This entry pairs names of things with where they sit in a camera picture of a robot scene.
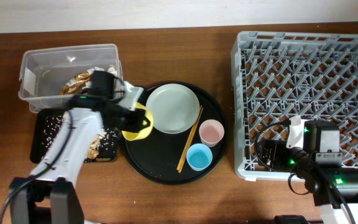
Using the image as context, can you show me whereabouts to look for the yellow bowl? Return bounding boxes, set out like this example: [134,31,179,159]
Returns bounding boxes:
[122,103,154,141]

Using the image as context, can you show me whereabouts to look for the food scraps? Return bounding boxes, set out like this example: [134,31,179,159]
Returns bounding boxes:
[40,115,121,162]

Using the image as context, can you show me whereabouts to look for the white tissue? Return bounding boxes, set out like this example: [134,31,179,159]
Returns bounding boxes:
[86,66,118,77]

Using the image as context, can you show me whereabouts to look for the light grey plate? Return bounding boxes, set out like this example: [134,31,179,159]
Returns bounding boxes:
[146,83,200,134]

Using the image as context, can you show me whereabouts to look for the gold snack wrapper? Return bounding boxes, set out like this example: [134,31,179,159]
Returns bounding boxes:
[59,72,91,95]

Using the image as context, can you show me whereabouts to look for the pink cup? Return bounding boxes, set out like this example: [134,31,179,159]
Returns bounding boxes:
[199,119,225,147]

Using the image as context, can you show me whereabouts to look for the blue cup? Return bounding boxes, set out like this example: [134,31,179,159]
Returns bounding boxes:
[186,143,213,171]

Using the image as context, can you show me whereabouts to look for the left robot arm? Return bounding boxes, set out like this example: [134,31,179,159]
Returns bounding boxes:
[0,71,152,224]

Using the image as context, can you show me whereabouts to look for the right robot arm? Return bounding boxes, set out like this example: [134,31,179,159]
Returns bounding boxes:
[254,115,358,223]

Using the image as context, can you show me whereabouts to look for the grey dishwasher rack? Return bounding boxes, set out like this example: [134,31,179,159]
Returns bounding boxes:
[231,31,358,181]

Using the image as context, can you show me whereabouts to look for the round black tray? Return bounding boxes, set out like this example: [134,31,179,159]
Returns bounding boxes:
[121,82,228,185]

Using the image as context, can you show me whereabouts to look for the black rectangular tray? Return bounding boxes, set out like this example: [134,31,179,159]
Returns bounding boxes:
[30,108,121,164]

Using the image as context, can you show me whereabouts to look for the clear plastic bin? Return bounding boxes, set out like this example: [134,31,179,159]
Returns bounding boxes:
[18,44,123,113]

